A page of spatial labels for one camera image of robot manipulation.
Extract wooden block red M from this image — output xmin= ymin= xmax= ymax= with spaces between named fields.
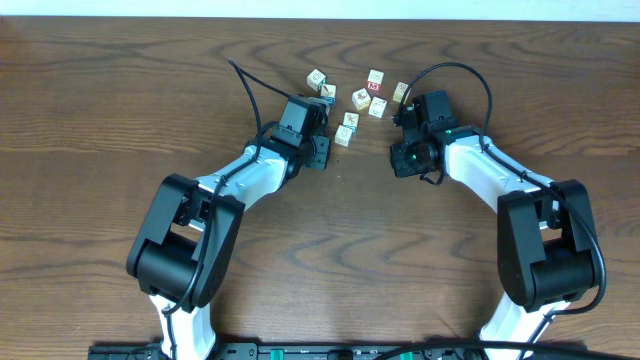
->
xmin=366 ymin=69 xmax=384 ymax=93

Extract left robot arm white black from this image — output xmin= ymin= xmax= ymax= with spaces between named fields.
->
xmin=126 ymin=96 xmax=331 ymax=359

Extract wooden block centre brown print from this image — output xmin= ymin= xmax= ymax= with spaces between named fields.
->
xmin=352 ymin=88 xmax=372 ymax=111

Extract wooden block teal side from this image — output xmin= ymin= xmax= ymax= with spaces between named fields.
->
xmin=343 ymin=112 xmax=359 ymax=133

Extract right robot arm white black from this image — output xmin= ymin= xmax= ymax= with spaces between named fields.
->
xmin=390 ymin=91 xmax=607 ymax=343

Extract left black cable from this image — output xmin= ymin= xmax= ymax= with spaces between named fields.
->
xmin=160 ymin=57 xmax=294 ymax=360

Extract right black cable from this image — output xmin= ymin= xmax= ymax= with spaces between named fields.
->
xmin=394 ymin=61 xmax=609 ymax=360

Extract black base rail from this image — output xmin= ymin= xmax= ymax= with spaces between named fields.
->
xmin=87 ymin=343 xmax=571 ymax=360

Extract black cable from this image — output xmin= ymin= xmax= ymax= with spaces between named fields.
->
xmin=394 ymin=61 xmax=609 ymax=360
xmin=160 ymin=57 xmax=294 ymax=360

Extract wooden block blue side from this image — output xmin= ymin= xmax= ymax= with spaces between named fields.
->
xmin=320 ymin=84 xmax=337 ymax=105

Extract wooden block yellow print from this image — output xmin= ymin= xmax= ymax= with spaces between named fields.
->
xmin=392 ymin=82 xmax=410 ymax=104

